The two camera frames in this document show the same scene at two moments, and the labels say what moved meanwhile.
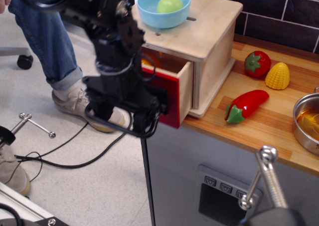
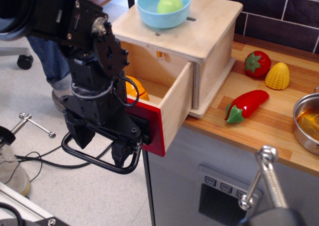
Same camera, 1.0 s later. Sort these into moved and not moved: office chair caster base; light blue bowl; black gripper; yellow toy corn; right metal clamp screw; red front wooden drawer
Moved: red front wooden drawer; black gripper
Not moved: yellow toy corn; light blue bowl; office chair caster base; right metal clamp screw
